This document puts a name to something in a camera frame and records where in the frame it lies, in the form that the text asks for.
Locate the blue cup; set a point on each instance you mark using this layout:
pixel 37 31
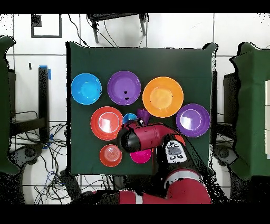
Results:
pixel 128 117

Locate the purple cup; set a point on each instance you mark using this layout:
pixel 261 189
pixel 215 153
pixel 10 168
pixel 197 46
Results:
pixel 143 115

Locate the red bowl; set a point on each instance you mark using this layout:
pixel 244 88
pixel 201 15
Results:
pixel 106 123
pixel 181 140

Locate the pink bowl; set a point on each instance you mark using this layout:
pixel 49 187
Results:
pixel 141 157

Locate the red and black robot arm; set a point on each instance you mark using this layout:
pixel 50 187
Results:
pixel 147 135

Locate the white box stack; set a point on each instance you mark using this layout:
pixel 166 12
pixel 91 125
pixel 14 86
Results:
pixel 267 95

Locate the large orange bowl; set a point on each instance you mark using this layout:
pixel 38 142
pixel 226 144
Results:
pixel 162 97

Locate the purple bowl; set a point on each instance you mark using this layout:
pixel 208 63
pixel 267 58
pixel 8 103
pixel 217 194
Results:
pixel 193 120
pixel 120 84

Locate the small orange bowl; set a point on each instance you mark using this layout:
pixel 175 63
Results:
pixel 111 155

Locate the dark green table cloth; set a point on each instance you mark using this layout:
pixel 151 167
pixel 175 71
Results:
pixel 137 61

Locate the blue bowl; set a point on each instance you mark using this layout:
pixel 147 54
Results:
pixel 86 88

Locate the blue tape strip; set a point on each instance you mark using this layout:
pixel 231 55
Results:
pixel 49 75

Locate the black power strip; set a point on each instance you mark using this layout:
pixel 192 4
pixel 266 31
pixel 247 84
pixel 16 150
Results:
pixel 70 183

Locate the black chair base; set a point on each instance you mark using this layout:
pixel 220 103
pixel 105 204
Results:
pixel 29 152
pixel 224 153

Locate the green cloth side table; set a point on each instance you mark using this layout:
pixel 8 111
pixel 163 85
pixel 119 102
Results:
pixel 251 105
pixel 4 105

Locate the black table frame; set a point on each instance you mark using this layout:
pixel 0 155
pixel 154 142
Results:
pixel 214 105
pixel 43 95

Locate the black floor frame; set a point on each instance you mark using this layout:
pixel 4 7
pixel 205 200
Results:
pixel 46 36

